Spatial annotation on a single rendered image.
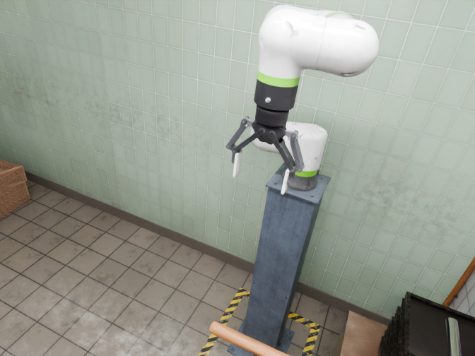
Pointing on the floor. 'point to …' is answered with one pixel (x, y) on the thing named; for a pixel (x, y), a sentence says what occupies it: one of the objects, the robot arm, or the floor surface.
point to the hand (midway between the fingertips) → (259, 179)
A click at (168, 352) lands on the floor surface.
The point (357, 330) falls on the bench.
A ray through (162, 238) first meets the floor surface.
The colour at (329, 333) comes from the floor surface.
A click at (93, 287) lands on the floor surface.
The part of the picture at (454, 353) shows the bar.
